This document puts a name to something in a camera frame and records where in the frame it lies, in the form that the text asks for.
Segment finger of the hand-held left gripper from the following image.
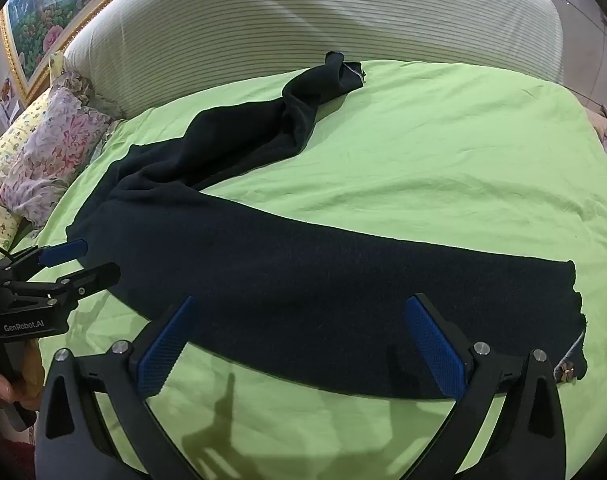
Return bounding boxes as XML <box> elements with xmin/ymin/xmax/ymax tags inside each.
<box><xmin>0</xmin><ymin>238</ymin><xmax>89</xmax><ymax>283</ymax></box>
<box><xmin>4</xmin><ymin>261</ymin><xmax>122</xmax><ymax>312</ymax></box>

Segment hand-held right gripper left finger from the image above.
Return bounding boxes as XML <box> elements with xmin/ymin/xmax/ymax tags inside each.
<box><xmin>35</xmin><ymin>295</ymin><xmax>198</xmax><ymax>480</ymax></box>

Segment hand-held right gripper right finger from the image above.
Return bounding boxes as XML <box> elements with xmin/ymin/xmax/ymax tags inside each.
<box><xmin>405</xmin><ymin>293</ymin><xmax>567</xmax><ymax>480</ymax></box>

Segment black pants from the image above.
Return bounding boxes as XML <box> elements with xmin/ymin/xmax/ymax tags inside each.
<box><xmin>65</xmin><ymin>51</ymin><xmax>588</xmax><ymax>402</ymax></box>

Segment person's left forearm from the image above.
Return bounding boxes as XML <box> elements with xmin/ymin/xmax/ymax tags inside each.
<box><xmin>0</xmin><ymin>405</ymin><xmax>37</xmax><ymax>480</ymax></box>

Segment person's left hand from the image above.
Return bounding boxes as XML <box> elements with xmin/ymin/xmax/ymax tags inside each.
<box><xmin>0</xmin><ymin>344</ymin><xmax>47</xmax><ymax>411</ymax></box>

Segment pink floral pillow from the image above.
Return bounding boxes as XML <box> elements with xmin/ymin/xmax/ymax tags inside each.
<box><xmin>0</xmin><ymin>70</ymin><xmax>118</xmax><ymax>228</ymax></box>

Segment yellow patterned pillow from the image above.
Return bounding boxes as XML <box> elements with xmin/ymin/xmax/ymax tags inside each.
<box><xmin>0</xmin><ymin>50</ymin><xmax>67</xmax><ymax>253</ymax></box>

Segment green bed sheet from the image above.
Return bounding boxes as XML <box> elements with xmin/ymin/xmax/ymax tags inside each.
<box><xmin>6</xmin><ymin>60</ymin><xmax>607</xmax><ymax>480</ymax></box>

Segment gold framed floral painting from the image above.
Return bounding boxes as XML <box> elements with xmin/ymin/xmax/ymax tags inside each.
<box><xmin>0</xmin><ymin>0</ymin><xmax>170</xmax><ymax>106</ymax></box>

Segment striped padded headboard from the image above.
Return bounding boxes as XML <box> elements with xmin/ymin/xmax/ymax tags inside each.
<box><xmin>62</xmin><ymin>0</ymin><xmax>565</xmax><ymax>120</ymax></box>

